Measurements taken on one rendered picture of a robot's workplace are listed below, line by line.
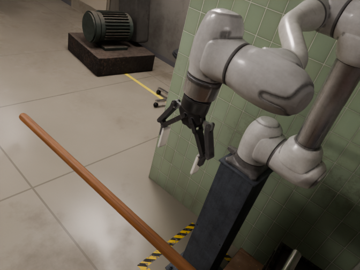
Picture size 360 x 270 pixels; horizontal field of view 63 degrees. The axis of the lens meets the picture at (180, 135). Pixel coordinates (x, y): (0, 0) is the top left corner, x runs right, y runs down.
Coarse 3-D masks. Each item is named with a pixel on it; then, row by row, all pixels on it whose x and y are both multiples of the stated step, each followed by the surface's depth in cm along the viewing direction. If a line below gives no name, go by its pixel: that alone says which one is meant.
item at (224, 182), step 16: (224, 160) 148; (224, 176) 150; (240, 176) 142; (208, 192) 161; (224, 192) 153; (240, 192) 146; (256, 192) 154; (208, 208) 164; (224, 208) 156; (240, 208) 149; (192, 224) 237; (208, 224) 168; (224, 224) 159; (240, 224) 172; (176, 240) 222; (192, 240) 182; (208, 240) 172; (224, 240) 163; (192, 256) 187; (208, 256) 176; (224, 256) 195
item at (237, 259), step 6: (240, 252) 156; (246, 252) 157; (234, 258) 152; (240, 258) 153; (246, 258) 154; (252, 258) 155; (228, 264) 149; (234, 264) 149; (240, 264) 150; (246, 264) 151; (252, 264) 152; (258, 264) 153
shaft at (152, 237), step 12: (24, 120) 106; (36, 132) 103; (48, 144) 100; (60, 156) 97; (72, 156) 96; (72, 168) 94; (84, 168) 93; (84, 180) 91; (96, 180) 90; (108, 192) 87; (120, 204) 84; (132, 216) 82; (144, 228) 80; (156, 240) 78; (168, 252) 76; (180, 264) 74
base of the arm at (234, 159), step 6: (228, 150) 154; (234, 150) 151; (234, 156) 148; (228, 162) 147; (234, 162) 145; (240, 162) 143; (240, 168) 143; (246, 168) 142; (252, 168) 141; (258, 168) 142; (264, 168) 147; (246, 174) 142; (252, 174) 141; (258, 174) 142; (252, 180) 140
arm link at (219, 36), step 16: (208, 16) 63; (224, 16) 61; (240, 16) 63; (208, 32) 63; (224, 32) 61; (240, 32) 63; (192, 48) 67; (208, 48) 63; (224, 48) 62; (240, 48) 61; (192, 64) 68; (208, 64) 64; (224, 64) 62; (208, 80) 68; (224, 80) 64
